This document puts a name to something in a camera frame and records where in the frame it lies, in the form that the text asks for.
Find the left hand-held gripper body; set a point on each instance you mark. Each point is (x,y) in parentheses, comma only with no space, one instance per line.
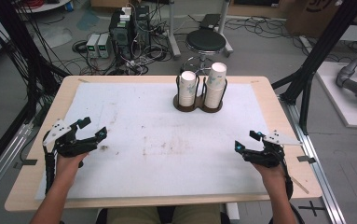
(65,143)

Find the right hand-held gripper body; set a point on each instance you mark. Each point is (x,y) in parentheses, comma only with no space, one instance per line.
(271,155)

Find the dark brown cup holder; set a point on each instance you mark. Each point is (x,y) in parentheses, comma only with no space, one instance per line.
(199,107)

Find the tall stack of paper cups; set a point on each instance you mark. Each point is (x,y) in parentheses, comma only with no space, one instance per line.
(215,87)

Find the short stack of paper cups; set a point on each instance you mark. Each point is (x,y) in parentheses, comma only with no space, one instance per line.
(187,90)

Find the person's right hand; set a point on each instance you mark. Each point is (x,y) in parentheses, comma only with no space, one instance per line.
(272,175)

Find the person's left hand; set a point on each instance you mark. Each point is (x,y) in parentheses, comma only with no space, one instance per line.
(67,168)

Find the black tape strip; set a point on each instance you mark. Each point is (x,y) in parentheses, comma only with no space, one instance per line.
(306,159)
(29,162)

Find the thin wooden stick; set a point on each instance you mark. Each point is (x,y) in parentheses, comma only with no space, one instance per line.
(300,185)

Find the white table leg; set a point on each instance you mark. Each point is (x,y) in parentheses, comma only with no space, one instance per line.
(232,213)

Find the black tape cross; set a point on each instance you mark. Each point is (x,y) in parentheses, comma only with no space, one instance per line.
(312,207)

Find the grey power supply box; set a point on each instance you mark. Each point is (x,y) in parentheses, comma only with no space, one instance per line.
(92,46)
(104,46)

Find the white platform board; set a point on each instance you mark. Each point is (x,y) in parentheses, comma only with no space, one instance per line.
(340,105)

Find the person's khaki trousers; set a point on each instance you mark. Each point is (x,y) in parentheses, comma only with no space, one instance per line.
(129,216)

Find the black computer tower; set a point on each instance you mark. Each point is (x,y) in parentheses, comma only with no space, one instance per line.
(142,25)
(120,31)

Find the black round stool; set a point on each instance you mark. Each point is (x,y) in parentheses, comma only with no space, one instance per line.
(205,41)

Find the white round table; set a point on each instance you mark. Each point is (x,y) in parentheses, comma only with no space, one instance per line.
(47,6)

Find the white metal stand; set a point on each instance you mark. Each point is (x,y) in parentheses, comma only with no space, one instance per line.
(174,37)

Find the black flat case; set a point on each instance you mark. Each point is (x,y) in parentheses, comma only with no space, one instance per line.
(210,21)

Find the brown cardboard box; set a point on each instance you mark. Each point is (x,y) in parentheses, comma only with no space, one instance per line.
(313,15)

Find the aluminium rail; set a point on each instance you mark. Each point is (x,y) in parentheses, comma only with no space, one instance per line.
(2,161)
(319,174)

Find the black metal frame post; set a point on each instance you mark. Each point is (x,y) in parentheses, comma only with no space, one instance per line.
(319,53)
(27,53)

